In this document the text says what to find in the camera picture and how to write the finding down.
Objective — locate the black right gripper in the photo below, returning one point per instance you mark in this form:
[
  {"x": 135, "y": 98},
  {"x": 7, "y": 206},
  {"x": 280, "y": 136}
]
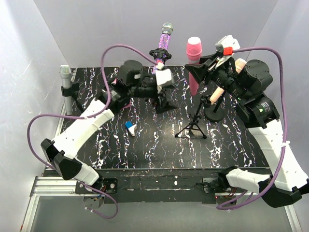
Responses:
[{"x": 201, "y": 69}]

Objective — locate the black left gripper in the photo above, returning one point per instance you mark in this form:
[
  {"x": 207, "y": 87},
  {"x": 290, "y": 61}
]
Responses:
[{"x": 165, "y": 104}]

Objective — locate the pink plastic microphone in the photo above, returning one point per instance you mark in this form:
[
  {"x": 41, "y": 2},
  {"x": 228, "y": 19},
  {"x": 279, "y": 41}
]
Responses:
[{"x": 193, "y": 51}]

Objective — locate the black tripod microphone stand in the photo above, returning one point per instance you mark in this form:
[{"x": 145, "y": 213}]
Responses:
[{"x": 193, "y": 124}]

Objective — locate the purple glitter microphone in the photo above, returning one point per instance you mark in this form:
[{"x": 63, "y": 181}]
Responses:
[{"x": 166, "y": 32}]

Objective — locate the black tripod shock-mount stand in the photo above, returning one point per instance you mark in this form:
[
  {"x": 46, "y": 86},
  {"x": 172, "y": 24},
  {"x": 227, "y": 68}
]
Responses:
[{"x": 161, "y": 54}]

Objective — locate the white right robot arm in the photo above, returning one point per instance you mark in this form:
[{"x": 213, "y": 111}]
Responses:
[{"x": 246, "y": 82}]

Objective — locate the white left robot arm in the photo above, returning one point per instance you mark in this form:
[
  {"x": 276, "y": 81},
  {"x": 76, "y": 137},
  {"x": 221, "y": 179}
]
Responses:
[{"x": 130, "y": 82}]

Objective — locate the beige microphone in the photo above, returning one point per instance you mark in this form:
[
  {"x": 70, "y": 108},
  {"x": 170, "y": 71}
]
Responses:
[{"x": 222, "y": 89}]

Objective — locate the black round-base stand right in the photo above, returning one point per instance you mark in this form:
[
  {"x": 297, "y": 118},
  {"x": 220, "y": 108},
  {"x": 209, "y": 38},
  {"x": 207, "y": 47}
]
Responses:
[{"x": 213, "y": 110}]

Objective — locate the black round-base stand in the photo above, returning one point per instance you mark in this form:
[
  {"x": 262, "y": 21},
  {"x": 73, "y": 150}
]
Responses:
[
  {"x": 70, "y": 94},
  {"x": 213, "y": 110}
]

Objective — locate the black round-base stand left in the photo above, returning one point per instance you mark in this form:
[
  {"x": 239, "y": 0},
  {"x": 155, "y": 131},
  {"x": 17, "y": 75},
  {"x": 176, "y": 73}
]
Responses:
[{"x": 70, "y": 94}]

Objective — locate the silver microphone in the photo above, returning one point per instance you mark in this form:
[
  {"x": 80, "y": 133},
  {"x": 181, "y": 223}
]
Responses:
[{"x": 65, "y": 74}]

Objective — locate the blue and white small block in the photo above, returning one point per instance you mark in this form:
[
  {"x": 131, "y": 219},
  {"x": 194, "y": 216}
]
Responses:
[{"x": 131, "y": 128}]

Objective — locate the pink wedge-shaped box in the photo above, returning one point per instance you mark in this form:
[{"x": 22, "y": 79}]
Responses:
[{"x": 122, "y": 90}]

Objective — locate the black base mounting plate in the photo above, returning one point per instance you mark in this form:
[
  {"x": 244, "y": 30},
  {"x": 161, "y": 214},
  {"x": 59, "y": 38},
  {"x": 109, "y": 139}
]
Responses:
[{"x": 160, "y": 185}]

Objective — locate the aluminium frame rail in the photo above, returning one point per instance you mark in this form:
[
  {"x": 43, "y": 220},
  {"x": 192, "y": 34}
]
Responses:
[{"x": 51, "y": 186}]

